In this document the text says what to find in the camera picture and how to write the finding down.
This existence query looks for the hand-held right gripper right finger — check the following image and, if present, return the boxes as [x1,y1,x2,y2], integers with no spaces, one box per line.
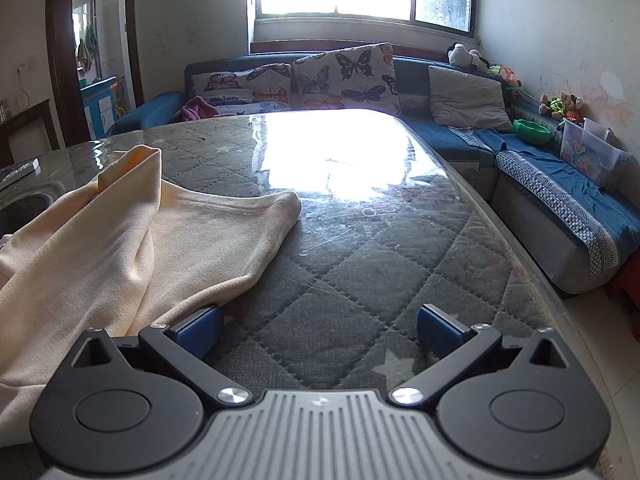
[390,303,568,407]

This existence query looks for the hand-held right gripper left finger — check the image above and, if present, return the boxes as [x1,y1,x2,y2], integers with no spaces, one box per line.
[70,304,253,407]

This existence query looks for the cream shirt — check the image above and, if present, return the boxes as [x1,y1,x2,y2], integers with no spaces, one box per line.
[0,144,302,448]

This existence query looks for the hanging clothes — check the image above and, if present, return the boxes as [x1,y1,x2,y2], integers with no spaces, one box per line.
[75,22,101,73]

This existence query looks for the red plastic stool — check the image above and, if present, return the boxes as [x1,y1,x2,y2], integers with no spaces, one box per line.
[605,260,640,336]

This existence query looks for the blue corner sofa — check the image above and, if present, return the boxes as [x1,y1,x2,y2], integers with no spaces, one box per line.
[102,52,640,296]

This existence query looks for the blue patterned sofa cover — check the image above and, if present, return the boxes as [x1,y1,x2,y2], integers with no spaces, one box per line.
[447,122,640,276]

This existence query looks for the round metal table recess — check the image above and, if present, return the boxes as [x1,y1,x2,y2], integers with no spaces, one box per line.
[0,180,56,238]

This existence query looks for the pink cloth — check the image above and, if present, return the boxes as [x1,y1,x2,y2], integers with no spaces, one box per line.
[181,96,221,122]

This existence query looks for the green bowl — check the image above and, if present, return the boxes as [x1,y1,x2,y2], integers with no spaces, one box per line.
[512,119,555,143]

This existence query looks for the clear plastic storage box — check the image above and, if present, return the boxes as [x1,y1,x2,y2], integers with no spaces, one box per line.
[559,117,632,188]

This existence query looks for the grey cushion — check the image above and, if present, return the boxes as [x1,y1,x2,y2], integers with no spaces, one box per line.
[427,66,513,133]

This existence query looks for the white flat remote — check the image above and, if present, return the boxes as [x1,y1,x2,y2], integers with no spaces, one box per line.
[0,157,41,183]

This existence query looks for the small butterfly print cushion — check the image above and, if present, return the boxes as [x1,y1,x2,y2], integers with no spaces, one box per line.
[189,62,293,115]

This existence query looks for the blue cabinet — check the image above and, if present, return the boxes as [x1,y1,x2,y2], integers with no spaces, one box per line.
[80,76,121,141]

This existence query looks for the brown teddy plush toy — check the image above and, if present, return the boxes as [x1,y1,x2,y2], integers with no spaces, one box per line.
[537,91,586,121]

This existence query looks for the orange green plush toy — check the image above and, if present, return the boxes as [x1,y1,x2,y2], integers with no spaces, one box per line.
[492,64,523,98]

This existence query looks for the dark wooden sideboard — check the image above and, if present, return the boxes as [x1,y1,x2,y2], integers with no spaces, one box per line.
[0,99,53,168]

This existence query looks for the large butterfly print cushion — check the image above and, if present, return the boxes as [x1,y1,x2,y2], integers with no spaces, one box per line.
[292,42,403,116]

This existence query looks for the black and white plush toy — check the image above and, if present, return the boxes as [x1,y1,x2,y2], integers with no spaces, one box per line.
[446,42,493,73]

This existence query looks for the brown door frame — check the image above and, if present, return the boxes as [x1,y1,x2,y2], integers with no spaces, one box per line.
[46,0,146,150]

